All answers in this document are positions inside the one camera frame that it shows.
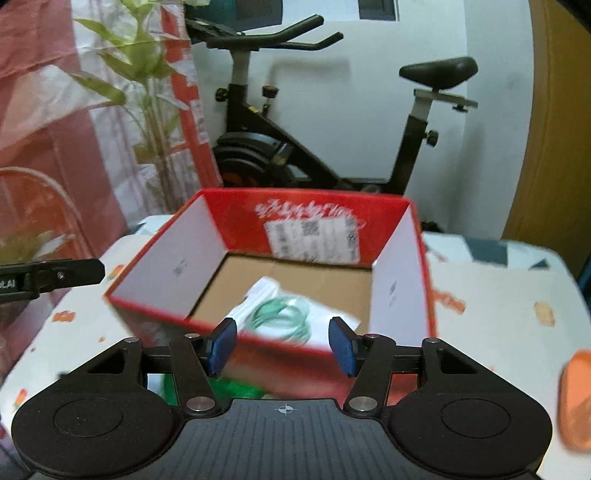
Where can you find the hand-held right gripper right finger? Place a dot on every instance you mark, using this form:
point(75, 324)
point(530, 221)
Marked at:
point(341, 346)

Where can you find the red cardboard box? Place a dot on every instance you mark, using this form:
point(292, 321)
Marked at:
point(318, 221)

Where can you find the black exercise bike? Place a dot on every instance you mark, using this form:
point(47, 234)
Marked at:
point(258, 152)

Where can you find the dark wall frame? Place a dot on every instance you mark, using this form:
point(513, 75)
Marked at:
point(378, 9)

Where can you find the printed white bedsheet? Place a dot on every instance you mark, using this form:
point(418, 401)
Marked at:
point(489, 300)

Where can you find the orange soft object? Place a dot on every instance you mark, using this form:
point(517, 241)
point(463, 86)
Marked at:
point(577, 401)

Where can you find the wooden door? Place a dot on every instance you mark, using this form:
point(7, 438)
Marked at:
point(558, 138)

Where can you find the printed backdrop cloth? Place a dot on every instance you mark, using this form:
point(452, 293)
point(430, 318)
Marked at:
point(69, 138)

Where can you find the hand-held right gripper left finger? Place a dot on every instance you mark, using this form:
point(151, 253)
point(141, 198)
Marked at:
point(224, 344)

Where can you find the dark teal wall panel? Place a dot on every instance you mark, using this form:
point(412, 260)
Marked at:
point(235, 9)

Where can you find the green yarn bundle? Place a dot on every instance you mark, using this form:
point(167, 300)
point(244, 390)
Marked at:
point(240, 387)

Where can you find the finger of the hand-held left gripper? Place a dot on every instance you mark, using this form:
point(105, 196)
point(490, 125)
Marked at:
point(69, 273)

